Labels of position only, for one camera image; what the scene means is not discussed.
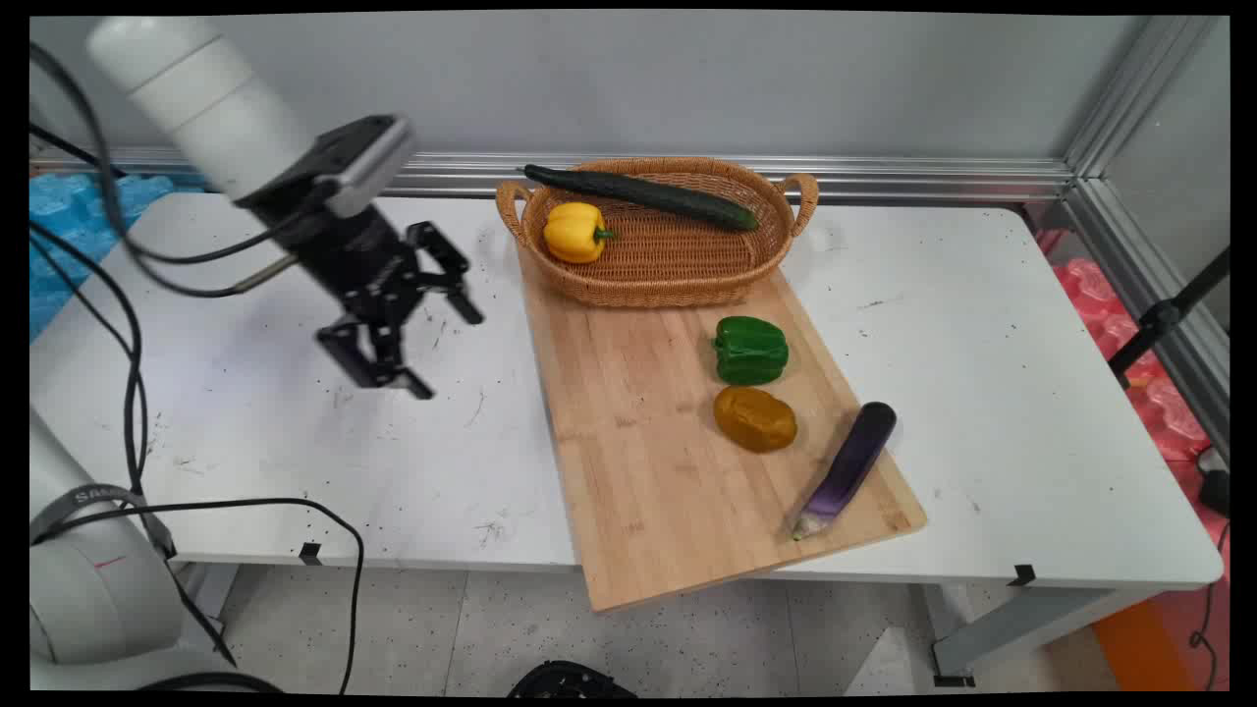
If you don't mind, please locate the black tripod stand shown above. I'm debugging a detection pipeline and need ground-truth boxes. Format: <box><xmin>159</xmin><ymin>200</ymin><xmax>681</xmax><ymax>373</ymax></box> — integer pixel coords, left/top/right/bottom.
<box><xmin>1108</xmin><ymin>245</ymin><xmax>1230</xmax><ymax>390</ymax></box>

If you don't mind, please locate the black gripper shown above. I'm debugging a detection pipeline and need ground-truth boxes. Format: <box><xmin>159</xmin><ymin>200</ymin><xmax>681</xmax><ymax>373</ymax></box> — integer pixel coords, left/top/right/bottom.
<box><xmin>280</xmin><ymin>201</ymin><xmax>485</xmax><ymax>402</ymax></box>

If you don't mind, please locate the horizontal aluminium frame rail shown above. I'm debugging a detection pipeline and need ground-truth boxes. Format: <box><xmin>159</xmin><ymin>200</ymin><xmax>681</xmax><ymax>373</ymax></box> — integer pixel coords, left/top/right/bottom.
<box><xmin>29</xmin><ymin>147</ymin><xmax>1077</xmax><ymax>204</ymax></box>

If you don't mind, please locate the blue foam padding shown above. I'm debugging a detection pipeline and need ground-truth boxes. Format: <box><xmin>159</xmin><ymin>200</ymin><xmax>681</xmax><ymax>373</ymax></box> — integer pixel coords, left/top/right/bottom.
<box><xmin>29</xmin><ymin>171</ymin><xmax>209</xmax><ymax>342</ymax></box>

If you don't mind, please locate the grey table leg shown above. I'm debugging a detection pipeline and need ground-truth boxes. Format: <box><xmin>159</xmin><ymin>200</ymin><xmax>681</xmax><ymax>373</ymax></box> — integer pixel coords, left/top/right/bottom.
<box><xmin>921</xmin><ymin>583</ymin><xmax>1162</xmax><ymax>689</ymax></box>

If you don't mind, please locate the white table leg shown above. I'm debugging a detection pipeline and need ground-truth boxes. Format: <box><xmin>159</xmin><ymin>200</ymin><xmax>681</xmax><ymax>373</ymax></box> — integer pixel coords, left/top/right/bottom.
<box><xmin>169</xmin><ymin>562</ymin><xmax>243</xmax><ymax>651</ymax></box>

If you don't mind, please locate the black cable looping to floor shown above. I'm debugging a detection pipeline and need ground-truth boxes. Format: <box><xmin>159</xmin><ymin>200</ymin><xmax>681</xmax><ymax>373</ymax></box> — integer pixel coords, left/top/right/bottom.
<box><xmin>29</xmin><ymin>497</ymin><xmax>366</xmax><ymax>694</ymax></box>

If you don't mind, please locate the woven wicker basket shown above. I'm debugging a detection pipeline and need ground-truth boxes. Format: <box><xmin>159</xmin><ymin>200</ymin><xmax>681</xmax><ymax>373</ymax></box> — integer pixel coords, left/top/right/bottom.
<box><xmin>495</xmin><ymin>157</ymin><xmax>820</xmax><ymax>309</ymax></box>

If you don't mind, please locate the dark green cucumber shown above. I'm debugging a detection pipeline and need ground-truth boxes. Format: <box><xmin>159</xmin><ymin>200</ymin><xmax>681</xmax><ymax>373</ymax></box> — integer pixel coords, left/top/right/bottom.
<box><xmin>518</xmin><ymin>164</ymin><xmax>761</xmax><ymax>233</ymax></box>

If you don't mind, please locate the green bell pepper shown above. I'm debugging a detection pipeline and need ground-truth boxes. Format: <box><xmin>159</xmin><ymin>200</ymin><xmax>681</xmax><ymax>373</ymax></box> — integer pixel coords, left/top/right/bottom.
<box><xmin>711</xmin><ymin>315</ymin><xmax>791</xmax><ymax>387</ymax></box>

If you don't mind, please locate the yellow bell pepper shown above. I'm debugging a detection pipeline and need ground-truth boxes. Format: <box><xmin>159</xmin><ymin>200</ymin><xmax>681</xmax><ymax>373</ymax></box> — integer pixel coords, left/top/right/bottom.
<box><xmin>542</xmin><ymin>201</ymin><xmax>616</xmax><ymax>265</ymax></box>

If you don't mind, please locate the upright aluminium frame post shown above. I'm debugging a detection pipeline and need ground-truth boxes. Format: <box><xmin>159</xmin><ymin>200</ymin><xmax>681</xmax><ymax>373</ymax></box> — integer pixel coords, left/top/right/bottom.
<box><xmin>1065</xmin><ymin>15</ymin><xmax>1195</xmax><ymax>180</ymax></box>

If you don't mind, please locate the grey printed strap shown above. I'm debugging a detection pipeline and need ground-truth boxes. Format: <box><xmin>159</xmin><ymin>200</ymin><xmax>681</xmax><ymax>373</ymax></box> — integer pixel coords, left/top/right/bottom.
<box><xmin>29</xmin><ymin>483</ymin><xmax>179</xmax><ymax>562</ymax></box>

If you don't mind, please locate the thin black floor cable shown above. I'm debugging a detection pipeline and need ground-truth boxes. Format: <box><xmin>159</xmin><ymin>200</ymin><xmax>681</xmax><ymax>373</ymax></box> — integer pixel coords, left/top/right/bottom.
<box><xmin>1186</xmin><ymin>518</ymin><xmax>1230</xmax><ymax>690</ymax></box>

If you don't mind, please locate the purple eggplant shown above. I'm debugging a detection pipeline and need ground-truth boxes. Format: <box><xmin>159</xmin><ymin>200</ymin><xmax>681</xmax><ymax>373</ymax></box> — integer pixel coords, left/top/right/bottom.
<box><xmin>791</xmin><ymin>401</ymin><xmax>898</xmax><ymax>542</ymax></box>

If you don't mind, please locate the pink foam padding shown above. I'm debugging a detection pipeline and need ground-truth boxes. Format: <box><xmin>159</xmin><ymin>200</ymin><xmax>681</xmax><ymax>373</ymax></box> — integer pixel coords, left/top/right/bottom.
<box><xmin>1034</xmin><ymin>228</ymin><xmax>1230</xmax><ymax>590</ymax></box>

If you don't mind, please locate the black round object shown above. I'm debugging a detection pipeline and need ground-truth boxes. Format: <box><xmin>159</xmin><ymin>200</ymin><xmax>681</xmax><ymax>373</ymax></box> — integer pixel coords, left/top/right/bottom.
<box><xmin>506</xmin><ymin>660</ymin><xmax>639</xmax><ymax>699</ymax></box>

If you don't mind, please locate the slanted aluminium frame rail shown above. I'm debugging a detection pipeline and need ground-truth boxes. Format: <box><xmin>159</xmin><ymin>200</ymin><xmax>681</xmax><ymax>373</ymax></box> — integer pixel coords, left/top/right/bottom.
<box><xmin>1065</xmin><ymin>177</ymin><xmax>1230</xmax><ymax>464</ymax></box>

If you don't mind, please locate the brown potato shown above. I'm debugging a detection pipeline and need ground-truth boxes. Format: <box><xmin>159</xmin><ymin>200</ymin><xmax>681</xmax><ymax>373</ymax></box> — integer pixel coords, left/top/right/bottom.
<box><xmin>713</xmin><ymin>385</ymin><xmax>798</xmax><ymax>454</ymax></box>

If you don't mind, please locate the wooden cutting board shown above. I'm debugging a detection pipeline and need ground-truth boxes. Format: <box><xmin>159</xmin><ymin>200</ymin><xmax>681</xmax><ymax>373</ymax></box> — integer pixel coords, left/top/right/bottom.
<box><xmin>515</xmin><ymin>244</ymin><xmax>928</xmax><ymax>615</ymax></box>

